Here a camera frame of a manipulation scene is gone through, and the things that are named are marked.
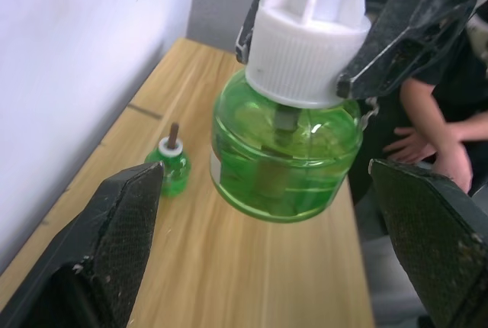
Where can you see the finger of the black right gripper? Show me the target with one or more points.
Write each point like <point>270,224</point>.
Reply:
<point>419,11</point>
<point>253,19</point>

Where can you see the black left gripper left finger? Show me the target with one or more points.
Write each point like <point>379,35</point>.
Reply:
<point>95,251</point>

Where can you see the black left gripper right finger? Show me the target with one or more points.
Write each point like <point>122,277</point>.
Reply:
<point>438,244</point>

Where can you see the green liquid bottle white cap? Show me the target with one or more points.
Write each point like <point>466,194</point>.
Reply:
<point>286,152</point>

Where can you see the small green bottle with wick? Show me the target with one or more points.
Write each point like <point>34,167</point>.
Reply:
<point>176,169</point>

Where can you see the person's bare hand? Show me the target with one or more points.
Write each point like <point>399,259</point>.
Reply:
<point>455,164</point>
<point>411,146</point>

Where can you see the person's black t-shirt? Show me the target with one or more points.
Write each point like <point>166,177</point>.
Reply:
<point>457,76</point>

